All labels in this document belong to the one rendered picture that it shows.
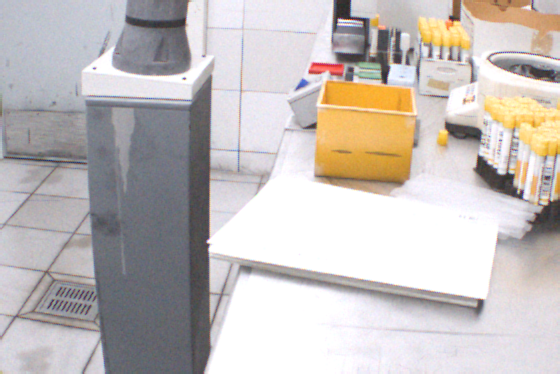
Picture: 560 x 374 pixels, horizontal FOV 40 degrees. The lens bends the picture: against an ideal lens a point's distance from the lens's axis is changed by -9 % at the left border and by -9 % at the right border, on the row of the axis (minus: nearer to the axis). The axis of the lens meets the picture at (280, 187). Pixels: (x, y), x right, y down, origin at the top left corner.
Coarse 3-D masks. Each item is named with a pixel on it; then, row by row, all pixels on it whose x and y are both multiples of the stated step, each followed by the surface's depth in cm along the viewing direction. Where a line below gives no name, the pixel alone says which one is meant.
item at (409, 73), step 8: (392, 64) 131; (392, 72) 126; (400, 72) 126; (408, 72) 126; (392, 80) 122; (400, 80) 122; (408, 80) 122; (416, 120) 133; (416, 128) 129; (416, 136) 126
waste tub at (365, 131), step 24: (336, 96) 120; (360, 96) 119; (384, 96) 119; (408, 96) 119; (336, 120) 108; (360, 120) 108; (384, 120) 107; (408, 120) 107; (336, 144) 109; (360, 144) 109; (384, 144) 108; (408, 144) 108; (336, 168) 111; (360, 168) 110; (384, 168) 110; (408, 168) 109
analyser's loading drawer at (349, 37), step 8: (344, 24) 174; (352, 24) 178; (360, 24) 178; (336, 32) 180; (344, 32) 174; (352, 32) 174; (360, 32) 174; (336, 40) 170; (344, 40) 170; (352, 40) 169; (360, 40) 169; (336, 48) 170; (344, 48) 170; (352, 48) 170; (360, 48) 170
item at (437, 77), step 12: (420, 48) 157; (432, 60) 148; (444, 60) 148; (456, 60) 151; (420, 72) 150; (432, 72) 149; (444, 72) 149; (456, 72) 149; (468, 72) 148; (420, 84) 151; (432, 84) 150; (444, 84) 150; (456, 84) 150; (468, 84) 149
